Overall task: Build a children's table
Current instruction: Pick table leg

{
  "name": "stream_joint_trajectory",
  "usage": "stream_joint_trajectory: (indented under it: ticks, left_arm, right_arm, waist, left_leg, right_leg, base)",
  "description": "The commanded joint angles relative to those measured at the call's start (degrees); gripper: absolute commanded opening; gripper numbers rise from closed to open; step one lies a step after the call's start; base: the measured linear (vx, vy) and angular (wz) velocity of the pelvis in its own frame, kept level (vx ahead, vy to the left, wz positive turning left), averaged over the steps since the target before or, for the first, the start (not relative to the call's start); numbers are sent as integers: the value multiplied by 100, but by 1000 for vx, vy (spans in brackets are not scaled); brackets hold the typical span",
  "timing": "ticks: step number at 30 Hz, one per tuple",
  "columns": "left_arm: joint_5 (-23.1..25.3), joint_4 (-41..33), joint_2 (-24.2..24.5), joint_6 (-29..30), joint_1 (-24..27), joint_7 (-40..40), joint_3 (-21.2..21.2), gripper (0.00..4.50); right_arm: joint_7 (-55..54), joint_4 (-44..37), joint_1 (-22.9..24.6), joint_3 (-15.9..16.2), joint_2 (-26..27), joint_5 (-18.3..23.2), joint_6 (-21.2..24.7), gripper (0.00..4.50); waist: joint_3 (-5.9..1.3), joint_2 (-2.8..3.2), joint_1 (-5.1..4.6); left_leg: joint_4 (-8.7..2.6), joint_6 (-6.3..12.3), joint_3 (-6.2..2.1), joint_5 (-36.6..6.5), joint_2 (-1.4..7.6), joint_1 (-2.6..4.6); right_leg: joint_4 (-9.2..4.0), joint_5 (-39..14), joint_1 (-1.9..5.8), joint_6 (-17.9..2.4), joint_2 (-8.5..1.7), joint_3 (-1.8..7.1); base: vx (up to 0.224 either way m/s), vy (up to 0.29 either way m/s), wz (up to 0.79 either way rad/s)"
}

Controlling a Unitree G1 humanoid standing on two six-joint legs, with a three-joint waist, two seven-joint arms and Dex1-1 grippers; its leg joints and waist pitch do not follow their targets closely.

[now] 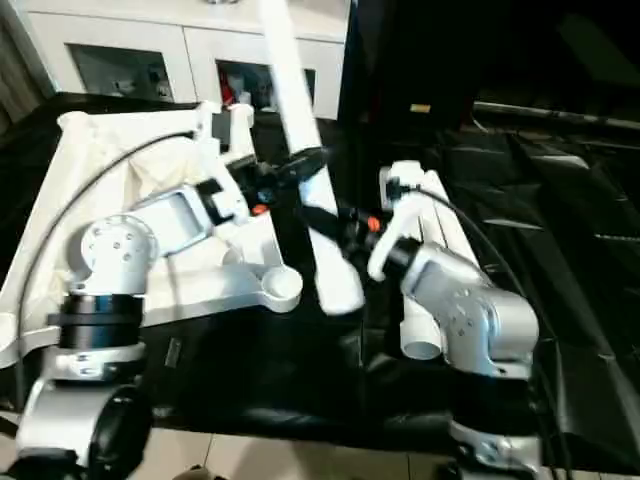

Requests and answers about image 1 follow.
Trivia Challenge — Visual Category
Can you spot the white plastic table top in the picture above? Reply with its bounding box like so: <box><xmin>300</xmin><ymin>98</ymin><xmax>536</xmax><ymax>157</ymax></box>
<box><xmin>0</xmin><ymin>102</ymin><xmax>305</xmax><ymax>371</ymax></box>

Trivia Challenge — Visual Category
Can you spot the black case with yellow label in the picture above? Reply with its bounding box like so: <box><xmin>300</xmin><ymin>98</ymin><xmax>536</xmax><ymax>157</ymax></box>
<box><xmin>344</xmin><ymin>0</ymin><xmax>476</xmax><ymax>131</ymax></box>

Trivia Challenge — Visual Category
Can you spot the white sideboard cabinet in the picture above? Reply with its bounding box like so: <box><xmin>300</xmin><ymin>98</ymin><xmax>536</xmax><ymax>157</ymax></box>
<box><xmin>19</xmin><ymin>0</ymin><xmax>351</xmax><ymax>121</ymax></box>

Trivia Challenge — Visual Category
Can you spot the black table mat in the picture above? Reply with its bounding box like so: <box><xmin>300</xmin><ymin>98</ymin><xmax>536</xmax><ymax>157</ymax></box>
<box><xmin>0</xmin><ymin>89</ymin><xmax>640</xmax><ymax>474</ymax></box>

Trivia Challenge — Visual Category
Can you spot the grey metal bar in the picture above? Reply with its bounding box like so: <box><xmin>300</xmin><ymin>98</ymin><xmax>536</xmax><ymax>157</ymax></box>
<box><xmin>472</xmin><ymin>101</ymin><xmax>640</xmax><ymax>132</ymax></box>

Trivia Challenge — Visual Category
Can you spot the grey curtain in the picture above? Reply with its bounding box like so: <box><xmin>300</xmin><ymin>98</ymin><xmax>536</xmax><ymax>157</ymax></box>
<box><xmin>0</xmin><ymin>14</ymin><xmax>56</xmax><ymax>136</ymax></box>

